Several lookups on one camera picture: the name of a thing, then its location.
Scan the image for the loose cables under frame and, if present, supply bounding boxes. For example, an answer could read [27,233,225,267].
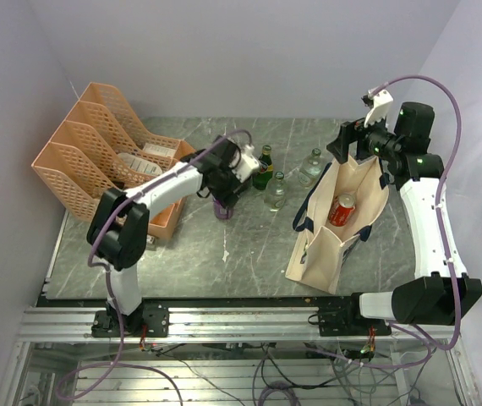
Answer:
[109,333,436,406]

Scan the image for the clear Chang bottle rear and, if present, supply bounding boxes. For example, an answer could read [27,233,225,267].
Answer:
[298,148,323,188]

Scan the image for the clear chang bottle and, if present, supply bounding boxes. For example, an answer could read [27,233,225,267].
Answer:
[264,172,286,212]
[298,148,323,188]

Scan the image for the red cola can front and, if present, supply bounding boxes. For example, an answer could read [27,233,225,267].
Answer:
[328,193,356,227]

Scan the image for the cream canvas tote bag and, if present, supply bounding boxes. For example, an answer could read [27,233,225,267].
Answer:
[286,156,389,294]

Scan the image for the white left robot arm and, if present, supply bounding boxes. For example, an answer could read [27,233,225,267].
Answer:
[86,129,260,336]

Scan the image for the aluminium mounting rail frame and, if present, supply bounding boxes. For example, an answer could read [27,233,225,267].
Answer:
[0,299,481,405]

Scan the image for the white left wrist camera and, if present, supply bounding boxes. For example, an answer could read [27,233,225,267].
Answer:
[232,145,260,183]

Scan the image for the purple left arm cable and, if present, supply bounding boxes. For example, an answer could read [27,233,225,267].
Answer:
[54,129,253,403]

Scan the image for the clear Chang bottle front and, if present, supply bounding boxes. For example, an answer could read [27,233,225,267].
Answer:
[264,172,286,212]

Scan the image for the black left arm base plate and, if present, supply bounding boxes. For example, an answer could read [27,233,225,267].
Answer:
[91,303,170,338]

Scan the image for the purple Fanta can front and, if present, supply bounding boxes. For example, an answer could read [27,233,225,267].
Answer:
[213,200,233,220]

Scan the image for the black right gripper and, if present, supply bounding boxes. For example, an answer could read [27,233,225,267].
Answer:
[326,107,403,164]

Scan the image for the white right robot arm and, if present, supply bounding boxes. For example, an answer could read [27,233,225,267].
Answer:
[326,97,482,335]

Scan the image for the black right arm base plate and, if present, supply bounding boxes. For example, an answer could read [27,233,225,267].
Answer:
[307,307,391,337]

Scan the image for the pink plastic file organizer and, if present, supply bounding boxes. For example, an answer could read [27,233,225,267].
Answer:
[31,82,194,222]

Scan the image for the green Perrier glass bottle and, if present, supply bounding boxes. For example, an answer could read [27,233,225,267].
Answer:
[252,145,273,190]

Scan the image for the white oval blister pack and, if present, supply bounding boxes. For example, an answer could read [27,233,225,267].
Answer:
[118,152,162,176]

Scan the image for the white box rear slot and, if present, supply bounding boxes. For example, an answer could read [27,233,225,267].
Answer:
[143,143,176,157]

